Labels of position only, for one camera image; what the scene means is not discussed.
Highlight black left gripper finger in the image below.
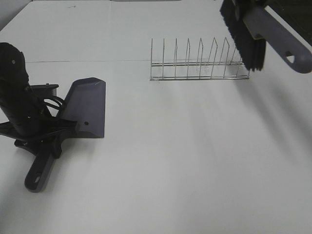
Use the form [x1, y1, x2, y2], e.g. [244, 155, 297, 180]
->
[52, 118, 78, 133]
[51, 134, 65, 159]

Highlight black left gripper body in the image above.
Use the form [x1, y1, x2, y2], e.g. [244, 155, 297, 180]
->
[0, 107, 71, 151]

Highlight grey plastic dustpan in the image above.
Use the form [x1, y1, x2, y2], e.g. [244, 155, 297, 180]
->
[24, 78, 106, 193]

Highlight grey hand brush black bristles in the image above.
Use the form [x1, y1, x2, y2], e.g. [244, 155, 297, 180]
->
[220, 0, 312, 74]

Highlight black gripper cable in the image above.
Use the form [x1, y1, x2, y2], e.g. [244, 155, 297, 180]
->
[41, 96, 65, 114]

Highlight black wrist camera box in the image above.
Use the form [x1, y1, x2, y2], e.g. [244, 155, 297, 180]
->
[30, 83, 59, 99]

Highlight chrome wire dish rack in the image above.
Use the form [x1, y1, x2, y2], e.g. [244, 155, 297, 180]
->
[150, 38, 250, 81]

